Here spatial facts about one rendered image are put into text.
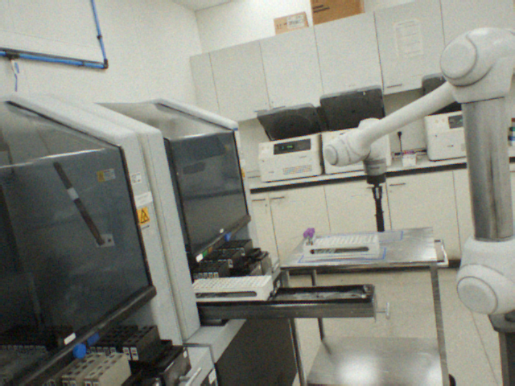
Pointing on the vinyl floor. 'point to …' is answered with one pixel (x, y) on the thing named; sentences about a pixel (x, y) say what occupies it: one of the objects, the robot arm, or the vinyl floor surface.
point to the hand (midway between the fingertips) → (380, 222)
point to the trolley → (390, 364)
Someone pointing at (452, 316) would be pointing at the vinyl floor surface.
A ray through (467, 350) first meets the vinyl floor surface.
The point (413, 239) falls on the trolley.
